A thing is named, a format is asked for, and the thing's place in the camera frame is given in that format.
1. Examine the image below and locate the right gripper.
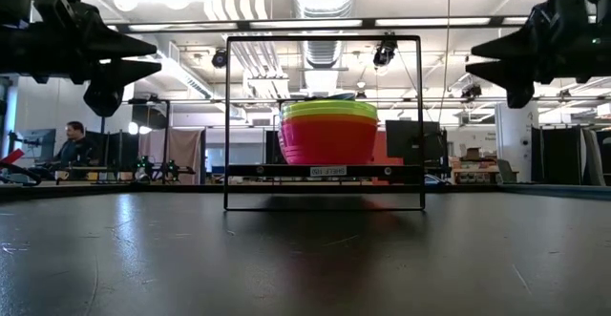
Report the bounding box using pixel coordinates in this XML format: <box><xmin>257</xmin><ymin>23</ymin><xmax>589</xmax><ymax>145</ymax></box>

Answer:
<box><xmin>465</xmin><ymin>0</ymin><xmax>611</xmax><ymax>110</ymax></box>

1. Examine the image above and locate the red flat piece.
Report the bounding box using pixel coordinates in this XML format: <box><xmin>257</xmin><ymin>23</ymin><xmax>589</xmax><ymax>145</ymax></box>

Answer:
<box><xmin>0</xmin><ymin>147</ymin><xmax>26</xmax><ymax>165</ymax></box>

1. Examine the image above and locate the black overhead frame beam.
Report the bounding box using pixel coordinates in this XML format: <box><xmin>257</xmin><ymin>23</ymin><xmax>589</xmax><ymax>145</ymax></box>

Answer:
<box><xmin>104</xmin><ymin>15</ymin><xmax>529</xmax><ymax>34</ymax></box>

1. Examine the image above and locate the person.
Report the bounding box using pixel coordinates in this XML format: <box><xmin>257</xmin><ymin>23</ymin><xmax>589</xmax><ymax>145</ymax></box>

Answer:
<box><xmin>51</xmin><ymin>120</ymin><xmax>102</xmax><ymax>168</ymax></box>

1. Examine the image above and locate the small green plastic bowl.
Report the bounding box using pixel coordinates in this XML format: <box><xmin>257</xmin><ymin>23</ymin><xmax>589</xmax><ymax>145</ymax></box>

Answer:
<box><xmin>281</xmin><ymin>107</ymin><xmax>379</xmax><ymax>121</ymax></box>

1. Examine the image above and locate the computer monitor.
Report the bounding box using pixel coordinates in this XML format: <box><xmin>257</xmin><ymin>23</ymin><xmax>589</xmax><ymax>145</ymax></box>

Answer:
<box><xmin>385</xmin><ymin>119</ymin><xmax>443</xmax><ymax>160</ymax></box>
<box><xmin>17</xmin><ymin>128</ymin><xmax>57</xmax><ymax>162</ymax></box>

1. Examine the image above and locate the wooden shelf with black frame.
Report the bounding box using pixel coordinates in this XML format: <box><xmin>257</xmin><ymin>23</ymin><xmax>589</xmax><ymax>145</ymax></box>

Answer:
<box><xmin>222</xmin><ymin>33</ymin><xmax>427</xmax><ymax>212</ymax></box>

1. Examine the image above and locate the silver ventilation duct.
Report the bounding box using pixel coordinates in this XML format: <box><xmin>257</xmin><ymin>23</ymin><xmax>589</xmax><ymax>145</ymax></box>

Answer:
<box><xmin>289</xmin><ymin>0</ymin><xmax>358</xmax><ymax>95</ymax></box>

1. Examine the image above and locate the small yellow plastic bowl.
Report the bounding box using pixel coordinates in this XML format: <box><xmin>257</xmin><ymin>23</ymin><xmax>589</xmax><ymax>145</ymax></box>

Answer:
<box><xmin>281</xmin><ymin>98</ymin><xmax>378</xmax><ymax>115</ymax></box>

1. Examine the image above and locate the beige curtain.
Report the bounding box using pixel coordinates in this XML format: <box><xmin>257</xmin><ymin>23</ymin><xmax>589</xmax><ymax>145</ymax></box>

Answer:
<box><xmin>142</xmin><ymin>128</ymin><xmax>205</xmax><ymax>184</ymax></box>

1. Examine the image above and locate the black ceiling-mounted camera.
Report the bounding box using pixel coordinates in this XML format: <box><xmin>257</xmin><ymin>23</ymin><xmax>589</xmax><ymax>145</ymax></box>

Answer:
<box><xmin>371</xmin><ymin>37</ymin><xmax>399</xmax><ymax>68</ymax></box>
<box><xmin>460</xmin><ymin>82</ymin><xmax>483</xmax><ymax>100</ymax></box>
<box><xmin>211</xmin><ymin>47</ymin><xmax>229</xmax><ymax>70</ymax></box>

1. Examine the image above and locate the small pink plastic bowl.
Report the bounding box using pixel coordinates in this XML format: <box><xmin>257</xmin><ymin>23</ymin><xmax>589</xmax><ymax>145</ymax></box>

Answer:
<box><xmin>277</xmin><ymin>122</ymin><xmax>380</xmax><ymax>166</ymax></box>

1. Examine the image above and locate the black partition panel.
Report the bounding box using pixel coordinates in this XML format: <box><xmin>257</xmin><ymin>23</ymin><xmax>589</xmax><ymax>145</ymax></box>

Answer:
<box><xmin>530</xmin><ymin>124</ymin><xmax>584</xmax><ymax>186</ymax></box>

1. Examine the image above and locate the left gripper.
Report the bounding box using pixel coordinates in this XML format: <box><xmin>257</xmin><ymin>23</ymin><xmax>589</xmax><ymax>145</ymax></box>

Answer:
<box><xmin>0</xmin><ymin>0</ymin><xmax>162</xmax><ymax>118</ymax></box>

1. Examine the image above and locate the black table mat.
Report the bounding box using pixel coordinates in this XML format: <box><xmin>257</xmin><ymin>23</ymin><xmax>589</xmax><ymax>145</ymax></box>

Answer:
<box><xmin>0</xmin><ymin>189</ymin><xmax>611</xmax><ymax>316</ymax></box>

